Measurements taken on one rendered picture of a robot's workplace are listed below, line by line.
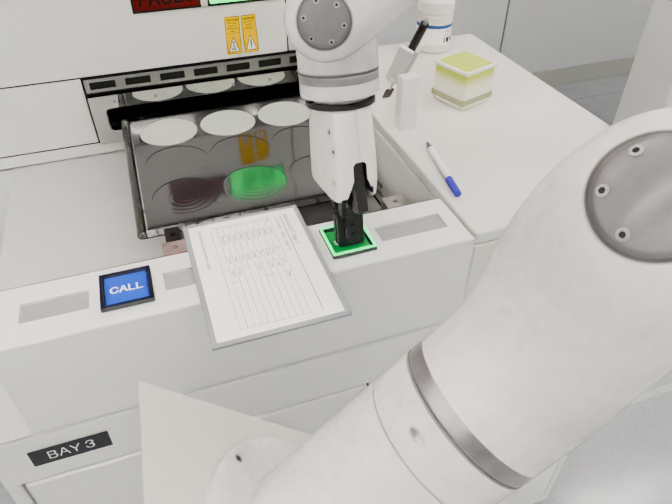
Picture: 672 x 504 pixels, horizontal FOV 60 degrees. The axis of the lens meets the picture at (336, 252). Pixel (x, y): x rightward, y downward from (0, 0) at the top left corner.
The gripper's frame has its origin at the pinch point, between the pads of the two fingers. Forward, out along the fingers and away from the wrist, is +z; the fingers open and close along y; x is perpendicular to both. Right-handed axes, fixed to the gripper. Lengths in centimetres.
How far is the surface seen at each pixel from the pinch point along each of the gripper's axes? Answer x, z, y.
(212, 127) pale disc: -9.1, -1.5, -47.2
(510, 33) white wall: 168, 20, -215
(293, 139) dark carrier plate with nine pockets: 3.6, 0.4, -38.3
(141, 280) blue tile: -24.3, 1.6, -1.2
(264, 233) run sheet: -9.3, 0.9, -5.0
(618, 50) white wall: 245, 39, -219
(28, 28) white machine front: -35, -21, -55
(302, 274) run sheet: -7.1, 2.7, 3.5
